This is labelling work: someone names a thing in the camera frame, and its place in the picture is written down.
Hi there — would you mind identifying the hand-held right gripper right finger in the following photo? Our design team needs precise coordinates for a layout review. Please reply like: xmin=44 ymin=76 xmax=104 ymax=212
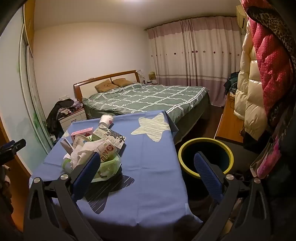
xmin=192 ymin=152 xmax=272 ymax=241

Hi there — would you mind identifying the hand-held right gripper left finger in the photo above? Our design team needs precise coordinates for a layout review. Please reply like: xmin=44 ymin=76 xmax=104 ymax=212
xmin=23 ymin=152 xmax=102 ymax=241

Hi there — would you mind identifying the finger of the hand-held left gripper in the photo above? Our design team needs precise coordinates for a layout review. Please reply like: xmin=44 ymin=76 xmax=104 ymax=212
xmin=0 ymin=138 xmax=26 ymax=161

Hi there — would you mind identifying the green wipes pack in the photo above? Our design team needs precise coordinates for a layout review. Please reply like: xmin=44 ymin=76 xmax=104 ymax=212
xmin=91 ymin=154 xmax=122 ymax=183

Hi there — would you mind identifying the white paper towel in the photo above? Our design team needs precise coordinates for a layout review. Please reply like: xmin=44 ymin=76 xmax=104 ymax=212
xmin=69 ymin=139 xmax=104 ymax=169

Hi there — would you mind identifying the yellow rimmed dark bin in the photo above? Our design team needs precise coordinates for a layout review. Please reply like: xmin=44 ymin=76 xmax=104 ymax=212
xmin=178 ymin=138 xmax=234 ymax=200

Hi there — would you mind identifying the white bottle green red label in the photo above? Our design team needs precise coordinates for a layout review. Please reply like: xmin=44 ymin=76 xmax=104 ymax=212
xmin=95 ymin=138 xmax=118 ymax=163

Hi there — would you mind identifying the pink carton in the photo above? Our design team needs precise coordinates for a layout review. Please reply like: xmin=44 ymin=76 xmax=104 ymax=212
xmin=70 ymin=127 xmax=93 ymax=142

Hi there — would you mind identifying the white paper cup pink heart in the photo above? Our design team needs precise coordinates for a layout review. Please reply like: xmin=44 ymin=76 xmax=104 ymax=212
xmin=99 ymin=114 xmax=114 ymax=128

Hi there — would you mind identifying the white tub blue label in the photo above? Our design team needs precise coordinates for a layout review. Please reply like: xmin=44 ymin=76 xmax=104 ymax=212
xmin=73 ymin=136 xmax=92 ymax=147

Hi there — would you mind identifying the leaf patterned white box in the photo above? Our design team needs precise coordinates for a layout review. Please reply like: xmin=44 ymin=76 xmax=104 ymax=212
xmin=92 ymin=126 xmax=126 ymax=152

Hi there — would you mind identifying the wooden desk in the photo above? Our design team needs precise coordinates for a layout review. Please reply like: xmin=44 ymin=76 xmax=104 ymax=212
xmin=214 ymin=93 xmax=245 ymax=144

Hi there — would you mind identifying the blue star tablecloth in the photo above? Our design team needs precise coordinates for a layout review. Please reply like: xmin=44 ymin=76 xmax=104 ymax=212
xmin=29 ymin=111 xmax=204 ymax=232

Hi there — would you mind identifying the white nightstand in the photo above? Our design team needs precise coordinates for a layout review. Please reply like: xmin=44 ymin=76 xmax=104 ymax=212
xmin=57 ymin=108 xmax=88 ymax=133

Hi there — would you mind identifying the dark green bed skirt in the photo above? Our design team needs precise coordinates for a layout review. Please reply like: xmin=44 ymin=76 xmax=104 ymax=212
xmin=166 ymin=93 xmax=211 ymax=130

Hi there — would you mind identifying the sliding door wardrobe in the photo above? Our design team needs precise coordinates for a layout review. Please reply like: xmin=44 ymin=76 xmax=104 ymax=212
xmin=0 ymin=5 xmax=55 ymax=172

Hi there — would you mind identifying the pink floral bag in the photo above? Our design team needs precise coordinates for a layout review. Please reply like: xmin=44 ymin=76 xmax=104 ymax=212
xmin=257 ymin=137 xmax=285 ymax=179

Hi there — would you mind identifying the wooden bed headboard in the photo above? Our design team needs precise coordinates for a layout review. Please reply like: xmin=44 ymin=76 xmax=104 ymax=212
xmin=73 ymin=70 xmax=140 ymax=99

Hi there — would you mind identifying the brown pillow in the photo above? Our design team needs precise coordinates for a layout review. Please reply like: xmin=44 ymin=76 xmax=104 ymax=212
xmin=112 ymin=78 xmax=134 ymax=88
xmin=94 ymin=79 xmax=119 ymax=92

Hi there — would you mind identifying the cream puffer jacket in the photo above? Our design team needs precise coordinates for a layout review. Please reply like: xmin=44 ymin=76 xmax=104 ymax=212
xmin=233 ymin=21 xmax=275 ymax=142

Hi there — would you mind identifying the pile of dark clothes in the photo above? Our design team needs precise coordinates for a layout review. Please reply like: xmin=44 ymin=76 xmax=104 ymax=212
xmin=224 ymin=71 xmax=241 ymax=95

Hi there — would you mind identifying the bed with green quilt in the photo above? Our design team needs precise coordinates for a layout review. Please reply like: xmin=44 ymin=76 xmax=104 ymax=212
xmin=82 ymin=83 xmax=208 ymax=116

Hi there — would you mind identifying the pink white curtain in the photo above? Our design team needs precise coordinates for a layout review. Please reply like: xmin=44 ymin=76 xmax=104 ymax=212
xmin=144 ymin=15 xmax=242 ymax=107

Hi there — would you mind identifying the red dotted puffer jacket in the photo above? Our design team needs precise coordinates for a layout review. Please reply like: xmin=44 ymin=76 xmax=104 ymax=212
xmin=251 ymin=16 xmax=294 ymax=126

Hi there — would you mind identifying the leopard print scarf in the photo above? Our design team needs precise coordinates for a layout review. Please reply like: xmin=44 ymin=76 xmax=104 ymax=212
xmin=248 ymin=6 xmax=296 ymax=61

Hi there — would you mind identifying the wall air conditioner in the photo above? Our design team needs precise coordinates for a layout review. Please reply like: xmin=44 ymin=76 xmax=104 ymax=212
xmin=236 ymin=5 xmax=248 ymax=29

